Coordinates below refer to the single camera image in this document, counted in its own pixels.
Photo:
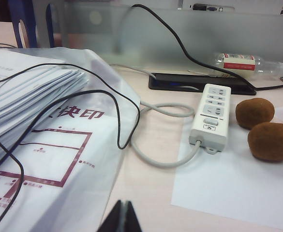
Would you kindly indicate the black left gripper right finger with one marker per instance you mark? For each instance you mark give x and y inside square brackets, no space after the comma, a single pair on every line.
[133,222]

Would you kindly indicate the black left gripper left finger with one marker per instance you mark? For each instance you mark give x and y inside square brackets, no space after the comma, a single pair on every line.
[114,222]

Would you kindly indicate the brown toy kiwi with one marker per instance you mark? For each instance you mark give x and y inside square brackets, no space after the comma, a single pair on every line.
[255,112]
[273,141]

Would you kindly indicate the translucent printed plastic bag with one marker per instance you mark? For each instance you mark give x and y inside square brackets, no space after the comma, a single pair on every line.
[71,169]

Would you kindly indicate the white paper sheet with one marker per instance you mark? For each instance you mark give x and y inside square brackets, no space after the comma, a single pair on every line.
[228,188]

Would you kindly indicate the white switched power strip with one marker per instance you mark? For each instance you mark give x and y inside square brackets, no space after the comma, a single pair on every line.
[211,116]

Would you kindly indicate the black flat pad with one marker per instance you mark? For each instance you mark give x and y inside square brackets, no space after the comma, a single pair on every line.
[192,83]

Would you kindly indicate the stack of white papers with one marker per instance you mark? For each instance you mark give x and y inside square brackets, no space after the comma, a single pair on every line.
[22,91]

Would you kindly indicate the clear bottle red label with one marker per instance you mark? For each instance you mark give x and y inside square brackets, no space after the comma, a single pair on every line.
[242,64]

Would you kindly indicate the frosted desk divider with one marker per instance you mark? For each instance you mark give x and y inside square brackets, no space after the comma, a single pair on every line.
[204,31]

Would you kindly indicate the blue chair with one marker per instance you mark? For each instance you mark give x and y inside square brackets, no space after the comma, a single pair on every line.
[25,24]

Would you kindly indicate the black USB hub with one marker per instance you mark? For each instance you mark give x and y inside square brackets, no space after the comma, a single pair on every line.
[200,7]

